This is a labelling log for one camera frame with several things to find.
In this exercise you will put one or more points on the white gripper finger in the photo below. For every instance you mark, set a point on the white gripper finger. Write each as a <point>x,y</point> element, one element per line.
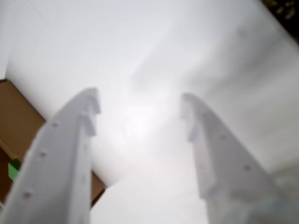
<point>226,168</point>
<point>58,163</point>

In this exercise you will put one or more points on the green cube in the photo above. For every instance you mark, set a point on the green cube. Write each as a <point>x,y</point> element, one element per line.
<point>13,170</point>

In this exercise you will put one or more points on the brown cardboard box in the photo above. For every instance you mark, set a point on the brown cardboard box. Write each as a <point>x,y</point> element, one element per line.
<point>18,116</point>

